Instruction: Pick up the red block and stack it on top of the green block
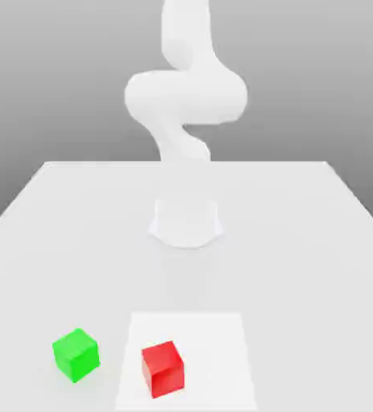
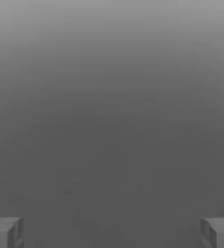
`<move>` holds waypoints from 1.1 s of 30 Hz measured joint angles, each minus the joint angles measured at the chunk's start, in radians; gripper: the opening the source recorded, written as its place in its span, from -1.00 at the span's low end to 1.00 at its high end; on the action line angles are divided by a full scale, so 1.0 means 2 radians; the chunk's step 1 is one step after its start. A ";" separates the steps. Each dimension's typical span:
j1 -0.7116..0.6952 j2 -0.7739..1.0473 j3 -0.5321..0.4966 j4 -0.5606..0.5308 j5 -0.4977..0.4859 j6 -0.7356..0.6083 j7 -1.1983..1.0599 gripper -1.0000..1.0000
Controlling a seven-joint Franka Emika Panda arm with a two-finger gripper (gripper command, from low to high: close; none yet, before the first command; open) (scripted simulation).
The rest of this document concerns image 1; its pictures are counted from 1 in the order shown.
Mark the small green cube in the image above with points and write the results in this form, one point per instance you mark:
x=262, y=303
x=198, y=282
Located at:
x=76, y=355

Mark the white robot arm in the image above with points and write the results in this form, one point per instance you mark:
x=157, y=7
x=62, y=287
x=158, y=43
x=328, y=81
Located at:
x=186, y=96

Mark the small red cube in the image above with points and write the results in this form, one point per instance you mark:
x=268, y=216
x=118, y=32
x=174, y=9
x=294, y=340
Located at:
x=163, y=370

